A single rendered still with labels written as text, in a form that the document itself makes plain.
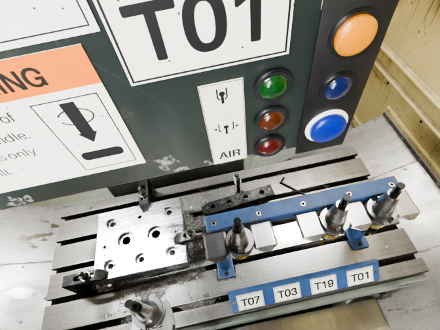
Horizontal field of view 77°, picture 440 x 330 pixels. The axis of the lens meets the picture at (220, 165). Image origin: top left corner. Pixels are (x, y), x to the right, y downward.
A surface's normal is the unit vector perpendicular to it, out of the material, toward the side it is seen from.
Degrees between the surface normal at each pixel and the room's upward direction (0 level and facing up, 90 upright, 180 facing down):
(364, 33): 87
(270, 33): 90
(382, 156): 24
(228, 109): 90
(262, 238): 0
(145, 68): 90
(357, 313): 7
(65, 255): 0
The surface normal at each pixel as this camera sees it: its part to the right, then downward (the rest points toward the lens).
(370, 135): -0.50, -0.44
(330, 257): -0.11, -0.58
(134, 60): 0.18, 0.79
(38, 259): 0.30, -0.61
